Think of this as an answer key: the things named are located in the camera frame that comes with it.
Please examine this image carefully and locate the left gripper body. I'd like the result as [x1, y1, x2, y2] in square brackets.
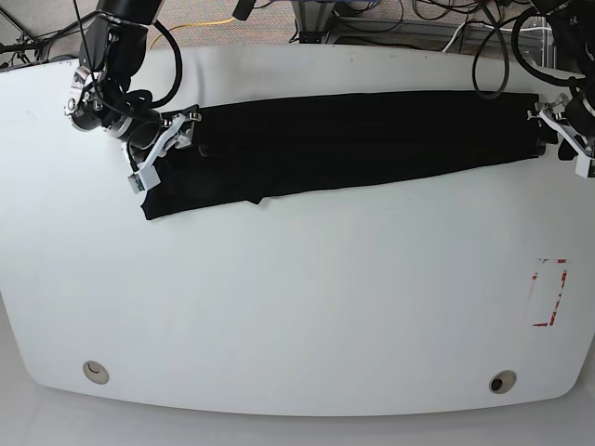
[535, 90, 594, 161]

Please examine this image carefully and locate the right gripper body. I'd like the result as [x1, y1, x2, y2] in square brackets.
[123, 111, 195, 161]

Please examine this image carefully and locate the black T-shirt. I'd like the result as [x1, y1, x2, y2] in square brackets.
[142, 91, 546, 220]

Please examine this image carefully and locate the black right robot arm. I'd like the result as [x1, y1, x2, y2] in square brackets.
[65, 1, 183, 166]

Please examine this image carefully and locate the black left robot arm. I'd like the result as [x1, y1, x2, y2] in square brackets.
[531, 0, 594, 155]

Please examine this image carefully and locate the red tape rectangle marking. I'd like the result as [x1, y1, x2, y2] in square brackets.
[527, 258, 569, 327]

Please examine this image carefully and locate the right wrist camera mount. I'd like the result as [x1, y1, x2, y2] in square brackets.
[120, 105, 203, 193]

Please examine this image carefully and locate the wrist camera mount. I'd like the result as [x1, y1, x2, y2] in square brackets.
[527, 93, 594, 178]
[120, 105, 203, 193]

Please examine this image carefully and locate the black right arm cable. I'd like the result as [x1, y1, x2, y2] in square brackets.
[69, 0, 183, 112]

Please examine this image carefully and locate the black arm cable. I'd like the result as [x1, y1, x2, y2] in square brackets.
[69, 0, 183, 112]
[411, 0, 587, 100]

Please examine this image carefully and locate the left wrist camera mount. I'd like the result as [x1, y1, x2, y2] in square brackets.
[527, 93, 594, 178]

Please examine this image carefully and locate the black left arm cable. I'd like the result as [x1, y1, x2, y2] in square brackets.
[411, 0, 587, 100]

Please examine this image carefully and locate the yellow cable on floor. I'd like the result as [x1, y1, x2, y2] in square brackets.
[149, 16, 236, 51]

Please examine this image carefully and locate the aluminium frame stand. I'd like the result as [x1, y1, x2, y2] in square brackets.
[290, 1, 337, 44]

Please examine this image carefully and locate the left table cable grommet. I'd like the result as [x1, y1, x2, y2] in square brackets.
[83, 361, 110, 385]

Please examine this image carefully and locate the table cable grommet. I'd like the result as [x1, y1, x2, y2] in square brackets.
[83, 361, 110, 385]
[489, 370, 517, 394]

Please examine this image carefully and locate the right table cable grommet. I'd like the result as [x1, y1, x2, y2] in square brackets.
[489, 370, 517, 394]

